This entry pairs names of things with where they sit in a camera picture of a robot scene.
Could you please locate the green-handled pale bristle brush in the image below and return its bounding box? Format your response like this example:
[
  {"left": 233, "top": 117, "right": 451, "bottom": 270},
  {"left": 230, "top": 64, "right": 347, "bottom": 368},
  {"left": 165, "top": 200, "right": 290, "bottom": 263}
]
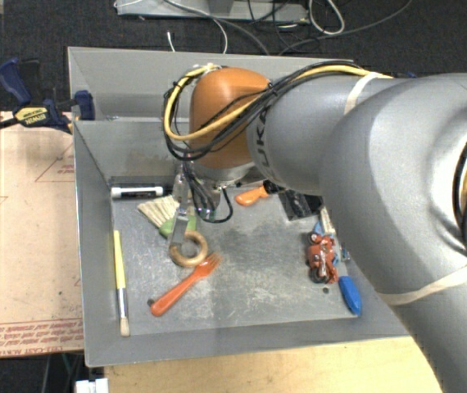
[{"left": 137, "top": 194, "right": 198, "bottom": 239}]

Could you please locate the brown cardboard board, red print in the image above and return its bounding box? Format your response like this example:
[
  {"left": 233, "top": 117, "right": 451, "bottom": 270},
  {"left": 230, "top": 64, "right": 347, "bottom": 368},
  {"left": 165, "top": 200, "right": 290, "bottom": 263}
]
[{"left": 0, "top": 111, "right": 85, "bottom": 359}]

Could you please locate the black packet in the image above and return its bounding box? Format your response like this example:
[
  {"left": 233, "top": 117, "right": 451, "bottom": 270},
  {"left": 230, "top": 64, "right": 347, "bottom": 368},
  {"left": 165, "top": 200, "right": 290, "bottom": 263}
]
[{"left": 278, "top": 189, "right": 323, "bottom": 221}]

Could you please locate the white and blue packet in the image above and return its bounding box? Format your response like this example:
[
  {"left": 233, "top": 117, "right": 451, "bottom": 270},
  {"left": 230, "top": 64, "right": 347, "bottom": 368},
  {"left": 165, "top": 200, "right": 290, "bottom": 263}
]
[{"left": 311, "top": 206, "right": 338, "bottom": 237}]

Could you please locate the red toy motorcycle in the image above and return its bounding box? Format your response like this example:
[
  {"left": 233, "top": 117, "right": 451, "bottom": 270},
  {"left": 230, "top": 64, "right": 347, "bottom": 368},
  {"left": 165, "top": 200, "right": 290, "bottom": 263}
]
[{"left": 305, "top": 231, "right": 340, "bottom": 285}]

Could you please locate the yellow-handled paintbrush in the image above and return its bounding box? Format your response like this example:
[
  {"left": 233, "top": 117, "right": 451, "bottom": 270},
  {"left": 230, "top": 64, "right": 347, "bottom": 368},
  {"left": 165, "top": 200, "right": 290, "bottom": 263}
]
[{"left": 112, "top": 229, "right": 131, "bottom": 338}]

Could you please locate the pale grey metal gripper finger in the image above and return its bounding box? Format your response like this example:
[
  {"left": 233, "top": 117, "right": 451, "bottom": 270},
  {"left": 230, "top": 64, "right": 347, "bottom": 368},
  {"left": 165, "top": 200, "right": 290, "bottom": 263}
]
[{"left": 170, "top": 214, "right": 190, "bottom": 249}]

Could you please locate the white and black marker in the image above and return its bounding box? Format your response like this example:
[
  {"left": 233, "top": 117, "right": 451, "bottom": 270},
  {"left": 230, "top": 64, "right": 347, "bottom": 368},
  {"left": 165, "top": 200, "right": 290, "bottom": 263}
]
[{"left": 110, "top": 184, "right": 165, "bottom": 200}]

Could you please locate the blue oblong tool handle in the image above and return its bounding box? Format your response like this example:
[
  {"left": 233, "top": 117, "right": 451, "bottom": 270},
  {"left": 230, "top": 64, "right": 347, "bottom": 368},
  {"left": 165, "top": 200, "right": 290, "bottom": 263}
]
[{"left": 338, "top": 275, "right": 363, "bottom": 317}]

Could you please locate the grey metal bin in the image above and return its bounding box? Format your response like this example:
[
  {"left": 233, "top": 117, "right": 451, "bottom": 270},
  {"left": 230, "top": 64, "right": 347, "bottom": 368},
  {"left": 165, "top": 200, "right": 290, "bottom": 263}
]
[{"left": 67, "top": 46, "right": 410, "bottom": 368}]

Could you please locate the orange-handled tool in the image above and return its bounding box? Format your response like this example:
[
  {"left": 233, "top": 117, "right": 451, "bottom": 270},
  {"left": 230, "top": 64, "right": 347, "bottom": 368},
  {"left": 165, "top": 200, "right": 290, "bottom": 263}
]
[{"left": 234, "top": 180, "right": 279, "bottom": 207}]

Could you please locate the pale wooden ring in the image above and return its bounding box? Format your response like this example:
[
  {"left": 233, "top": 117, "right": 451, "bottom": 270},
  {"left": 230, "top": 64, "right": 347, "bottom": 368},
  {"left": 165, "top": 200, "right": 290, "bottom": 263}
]
[{"left": 169, "top": 230, "right": 210, "bottom": 268}]

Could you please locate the orange plastic fork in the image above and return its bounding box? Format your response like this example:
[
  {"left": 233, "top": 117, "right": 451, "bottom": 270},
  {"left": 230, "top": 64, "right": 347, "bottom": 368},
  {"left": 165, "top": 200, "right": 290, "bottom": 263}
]
[{"left": 150, "top": 252, "right": 223, "bottom": 318}]

